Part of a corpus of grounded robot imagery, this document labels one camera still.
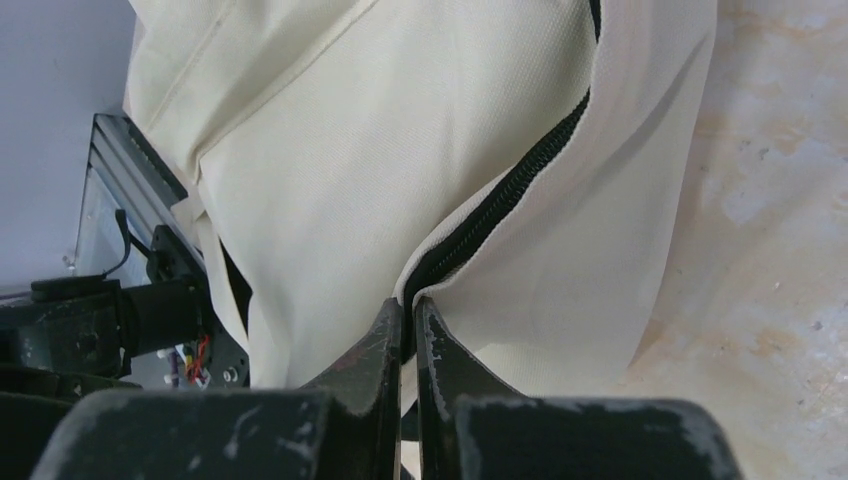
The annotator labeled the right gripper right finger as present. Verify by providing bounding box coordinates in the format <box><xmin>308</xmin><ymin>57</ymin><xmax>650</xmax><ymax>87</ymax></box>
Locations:
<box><xmin>414</xmin><ymin>298</ymin><xmax>743</xmax><ymax>479</ymax></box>

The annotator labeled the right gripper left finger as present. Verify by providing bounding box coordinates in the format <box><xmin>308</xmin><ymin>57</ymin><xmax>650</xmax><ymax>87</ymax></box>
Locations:
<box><xmin>33</xmin><ymin>299</ymin><xmax>403</xmax><ymax>479</ymax></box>

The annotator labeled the cream canvas backpack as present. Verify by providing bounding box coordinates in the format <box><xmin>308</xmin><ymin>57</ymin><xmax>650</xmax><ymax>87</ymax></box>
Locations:
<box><xmin>125</xmin><ymin>1</ymin><xmax>717</xmax><ymax>411</ymax></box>

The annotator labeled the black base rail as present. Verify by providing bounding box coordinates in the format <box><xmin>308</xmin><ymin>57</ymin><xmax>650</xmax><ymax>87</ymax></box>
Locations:
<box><xmin>1</xmin><ymin>114</ymin><xmax>250</xmax><ymax>479</ymax></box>

